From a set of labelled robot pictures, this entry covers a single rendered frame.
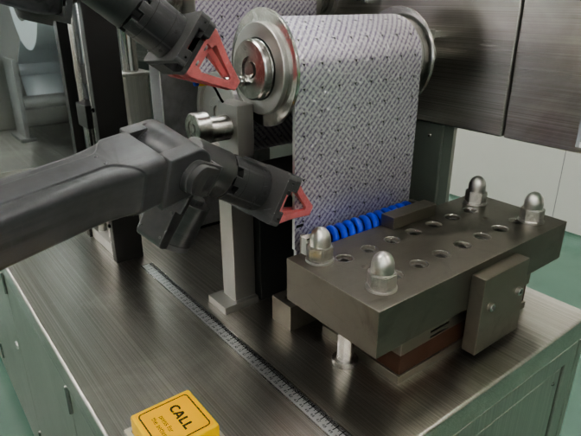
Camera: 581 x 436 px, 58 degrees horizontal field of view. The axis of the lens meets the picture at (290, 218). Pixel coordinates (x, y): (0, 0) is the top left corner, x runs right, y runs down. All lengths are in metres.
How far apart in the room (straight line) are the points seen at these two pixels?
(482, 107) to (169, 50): 0.48
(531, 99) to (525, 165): 2.74
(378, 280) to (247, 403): 0.21
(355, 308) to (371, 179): 0.26
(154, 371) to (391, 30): 0.56
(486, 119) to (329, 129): 0.27
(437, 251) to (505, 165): 2.94
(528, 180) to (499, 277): 2.88
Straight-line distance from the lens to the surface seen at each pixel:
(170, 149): 0.51
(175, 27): 0.64
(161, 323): 0.80
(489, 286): 0.69
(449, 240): 0.75
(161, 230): 0.59
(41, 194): 0.44
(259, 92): 0.68
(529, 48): 0.83
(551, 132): 0.82
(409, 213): 0.78
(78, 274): 0.97
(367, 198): 0.80
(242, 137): 0.71
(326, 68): 0.69
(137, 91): 1.38
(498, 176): 3.67
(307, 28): 0.70
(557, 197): 3.52
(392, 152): 0.81
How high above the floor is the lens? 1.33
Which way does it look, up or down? 22 degrees down
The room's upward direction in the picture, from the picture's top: straight up
